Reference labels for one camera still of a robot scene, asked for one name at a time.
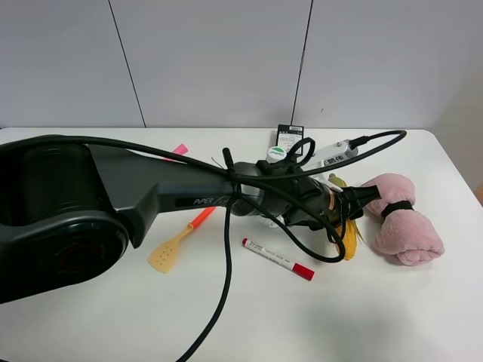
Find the black elastic band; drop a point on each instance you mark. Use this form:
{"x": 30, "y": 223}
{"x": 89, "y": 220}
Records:
{"x": 400, "y": 205}

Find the pink toy saucepan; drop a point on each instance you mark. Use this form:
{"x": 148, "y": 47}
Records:
{"x": 180, "y": 150}

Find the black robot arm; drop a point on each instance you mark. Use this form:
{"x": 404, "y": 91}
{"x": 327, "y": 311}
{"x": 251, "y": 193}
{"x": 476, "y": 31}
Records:
{"x": 70, "y": 206}

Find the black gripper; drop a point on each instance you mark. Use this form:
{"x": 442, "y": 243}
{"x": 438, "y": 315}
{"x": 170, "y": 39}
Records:
{"x": 326, "y": 202}

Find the toy corn cob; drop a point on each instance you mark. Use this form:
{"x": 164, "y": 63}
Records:
{"x": 352, "y": 233}

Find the red white marker pen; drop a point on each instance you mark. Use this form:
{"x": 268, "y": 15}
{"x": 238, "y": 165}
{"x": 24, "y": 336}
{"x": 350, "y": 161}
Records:
{"x": 278, "y": 259}

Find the clear water bottle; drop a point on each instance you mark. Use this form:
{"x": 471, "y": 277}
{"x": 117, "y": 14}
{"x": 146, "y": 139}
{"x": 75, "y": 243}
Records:
{"x": 274, "y": 154}

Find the rolled pink towel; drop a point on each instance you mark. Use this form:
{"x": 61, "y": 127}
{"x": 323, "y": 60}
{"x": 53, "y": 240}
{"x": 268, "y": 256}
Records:
{"x": 407, "y": 235}

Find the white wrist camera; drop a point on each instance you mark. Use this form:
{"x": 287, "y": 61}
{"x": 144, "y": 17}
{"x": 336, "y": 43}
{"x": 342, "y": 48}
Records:
{"x": 332, "y": 154}

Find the yellow orange toy spatula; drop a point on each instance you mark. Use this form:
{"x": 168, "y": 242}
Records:
{"x": 163, "y": 258}

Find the black carton box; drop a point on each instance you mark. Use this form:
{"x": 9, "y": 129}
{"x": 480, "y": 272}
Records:
{"x": 288, "y": 135}

